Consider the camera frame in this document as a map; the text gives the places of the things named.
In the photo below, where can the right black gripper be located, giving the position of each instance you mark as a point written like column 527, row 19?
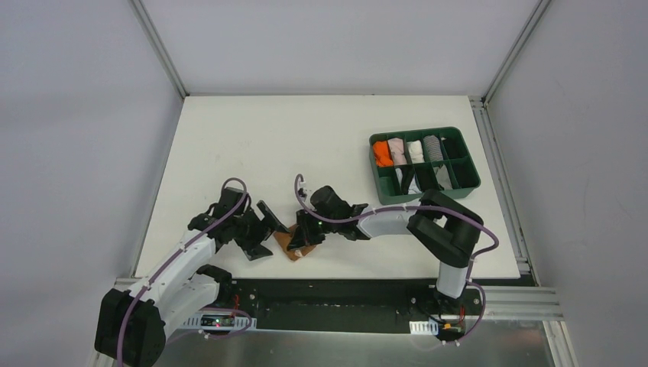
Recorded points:
column 314, row 229

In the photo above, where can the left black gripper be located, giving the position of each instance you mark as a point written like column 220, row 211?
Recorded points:
column 254, row 231

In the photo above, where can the green divided plastic tray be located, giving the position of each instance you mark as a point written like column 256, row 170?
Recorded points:
column 464, row 175

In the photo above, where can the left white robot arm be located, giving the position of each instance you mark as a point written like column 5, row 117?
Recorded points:
column 134, row 324

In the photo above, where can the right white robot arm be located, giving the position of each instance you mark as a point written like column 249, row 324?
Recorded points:
column 444, row 227

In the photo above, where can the orange rolled underwear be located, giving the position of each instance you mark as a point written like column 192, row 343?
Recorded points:
column 382, row 154

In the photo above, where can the black white rolled underwear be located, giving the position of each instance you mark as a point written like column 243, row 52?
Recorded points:
column 407, row 181

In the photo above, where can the pink rolled underwear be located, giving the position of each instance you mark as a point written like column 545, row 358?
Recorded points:
column 397, row 151

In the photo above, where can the grey striped rolled underwear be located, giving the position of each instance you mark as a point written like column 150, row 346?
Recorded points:
column 433, row 148

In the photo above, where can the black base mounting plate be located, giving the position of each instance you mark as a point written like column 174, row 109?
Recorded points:
column 345, row 305

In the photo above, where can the left white cable duct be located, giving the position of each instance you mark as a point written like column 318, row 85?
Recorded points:
column 218, row 322

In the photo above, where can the white cable duct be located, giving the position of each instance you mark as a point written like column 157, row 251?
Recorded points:
column 425, row 328
column 218, row 322

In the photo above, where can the right white cable duct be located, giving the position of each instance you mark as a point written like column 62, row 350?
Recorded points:
column 425, row 328

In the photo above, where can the right aluminium rail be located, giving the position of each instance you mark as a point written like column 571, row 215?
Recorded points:
column 522, row 303

